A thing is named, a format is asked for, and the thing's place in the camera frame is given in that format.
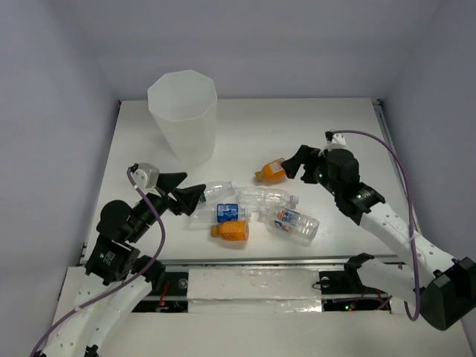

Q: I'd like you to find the translucent white plastic bin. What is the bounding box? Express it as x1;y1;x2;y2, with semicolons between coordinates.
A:
147;70;218;166

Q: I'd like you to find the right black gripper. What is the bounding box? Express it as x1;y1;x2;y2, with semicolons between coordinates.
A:
281;144;341;196

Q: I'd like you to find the clear crushed unlabelled bottle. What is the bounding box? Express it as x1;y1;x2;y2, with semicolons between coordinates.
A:
237;187;300;210

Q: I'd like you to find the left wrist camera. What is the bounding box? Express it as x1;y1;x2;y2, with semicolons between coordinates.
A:
132;163;159;191

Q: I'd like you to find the clear bottle orange blue label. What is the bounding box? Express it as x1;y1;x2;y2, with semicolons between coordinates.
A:
258;206;320;246

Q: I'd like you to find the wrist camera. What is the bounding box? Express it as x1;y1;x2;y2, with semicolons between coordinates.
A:
324;131;347;152
132;163;159;191

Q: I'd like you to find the aluminium side rail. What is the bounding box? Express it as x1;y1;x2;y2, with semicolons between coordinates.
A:
372;99;408;202

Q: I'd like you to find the clear bottle green label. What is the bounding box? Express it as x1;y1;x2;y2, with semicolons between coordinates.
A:
199;181;237;204

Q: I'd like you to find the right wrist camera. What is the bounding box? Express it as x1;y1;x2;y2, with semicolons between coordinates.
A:
324;131;347;152

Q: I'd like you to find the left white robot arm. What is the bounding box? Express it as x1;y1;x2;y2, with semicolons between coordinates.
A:
31;164;206;356

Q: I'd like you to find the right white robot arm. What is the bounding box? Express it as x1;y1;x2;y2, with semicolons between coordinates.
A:
282;145;475;331

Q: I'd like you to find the orange textured juice bottle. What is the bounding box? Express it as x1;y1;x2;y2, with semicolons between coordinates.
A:
210;220;249;242

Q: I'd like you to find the orange bottle with white label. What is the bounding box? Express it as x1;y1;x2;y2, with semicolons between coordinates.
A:
255;158;286;183

